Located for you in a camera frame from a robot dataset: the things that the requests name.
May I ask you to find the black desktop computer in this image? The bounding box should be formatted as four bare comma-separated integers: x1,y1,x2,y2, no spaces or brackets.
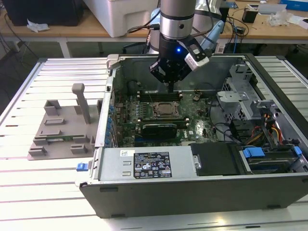
4,0,84,26

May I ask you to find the grey case release latch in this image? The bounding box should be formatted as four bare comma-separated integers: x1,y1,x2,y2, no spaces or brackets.
106,54,120,71

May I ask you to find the blue cardboard box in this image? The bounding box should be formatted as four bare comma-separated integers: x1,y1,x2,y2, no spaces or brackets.
280,0,308,12

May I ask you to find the metal socket cover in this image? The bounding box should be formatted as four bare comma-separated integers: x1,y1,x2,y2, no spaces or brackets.
153,102,181,118

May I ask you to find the silver metal drive cage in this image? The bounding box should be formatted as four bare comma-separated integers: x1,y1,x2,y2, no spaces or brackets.
215,64,260,126

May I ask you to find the loose green RAM stick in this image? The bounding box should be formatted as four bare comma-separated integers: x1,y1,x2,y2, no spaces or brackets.
47,136,73,142

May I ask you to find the grey parts rack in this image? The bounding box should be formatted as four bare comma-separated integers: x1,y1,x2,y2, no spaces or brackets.
26,83,104,161

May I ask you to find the black plastic shroud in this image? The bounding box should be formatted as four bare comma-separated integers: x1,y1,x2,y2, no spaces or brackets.
190,142,243,177

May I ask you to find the small black box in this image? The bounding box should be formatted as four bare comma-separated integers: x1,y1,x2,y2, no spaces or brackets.
242,7,258,24

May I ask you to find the black open PC case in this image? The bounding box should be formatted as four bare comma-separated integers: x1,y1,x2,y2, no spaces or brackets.
74,53,308,218

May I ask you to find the black camera cable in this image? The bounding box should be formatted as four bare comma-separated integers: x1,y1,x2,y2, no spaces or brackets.
127,22,161,34

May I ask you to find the clear plastic bag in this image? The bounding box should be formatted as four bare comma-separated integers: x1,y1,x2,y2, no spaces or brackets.
266,11,294,27

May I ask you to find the black connector block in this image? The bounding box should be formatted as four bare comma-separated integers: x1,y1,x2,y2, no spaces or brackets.
230,119,251,142

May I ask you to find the CPU socket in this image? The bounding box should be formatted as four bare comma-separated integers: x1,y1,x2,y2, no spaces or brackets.
151,101,181,119

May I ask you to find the large black box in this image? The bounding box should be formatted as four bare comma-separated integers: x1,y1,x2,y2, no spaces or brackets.
219,1,229,25

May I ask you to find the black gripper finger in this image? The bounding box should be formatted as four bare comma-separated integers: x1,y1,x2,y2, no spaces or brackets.
149,60,172,93
171,68,191,93

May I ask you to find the green motherboard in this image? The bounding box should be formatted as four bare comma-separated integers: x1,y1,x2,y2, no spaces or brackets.
113,92,217,147

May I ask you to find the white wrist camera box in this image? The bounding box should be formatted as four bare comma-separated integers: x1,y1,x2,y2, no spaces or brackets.
184,49,209,72

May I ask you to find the silver power supply unit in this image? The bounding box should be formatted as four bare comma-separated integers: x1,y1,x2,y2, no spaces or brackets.
97,146,200,181

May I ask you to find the crumpled white paper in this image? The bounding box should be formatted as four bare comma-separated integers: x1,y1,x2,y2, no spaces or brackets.
26,19,51,33

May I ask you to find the black graphics card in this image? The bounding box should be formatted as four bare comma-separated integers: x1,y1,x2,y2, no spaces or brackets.
141,123,178,140

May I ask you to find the white plastic box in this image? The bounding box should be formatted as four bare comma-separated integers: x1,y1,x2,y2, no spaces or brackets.
83,0,162,38

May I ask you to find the black round case speaker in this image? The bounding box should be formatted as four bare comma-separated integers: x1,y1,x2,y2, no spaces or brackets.
127,80,138,95

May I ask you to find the coloured wire bundle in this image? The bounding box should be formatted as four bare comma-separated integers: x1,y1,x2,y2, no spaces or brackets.
247,113,283,145

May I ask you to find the white paper sheet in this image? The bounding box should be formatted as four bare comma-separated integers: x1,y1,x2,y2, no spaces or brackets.
286,15,308,28

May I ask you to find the grey flat box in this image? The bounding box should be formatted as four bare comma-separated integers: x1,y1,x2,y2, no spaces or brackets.
257,3,287,15

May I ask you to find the hard disk in blue carrier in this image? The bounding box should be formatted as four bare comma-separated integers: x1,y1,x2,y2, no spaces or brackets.
240,144,303,174

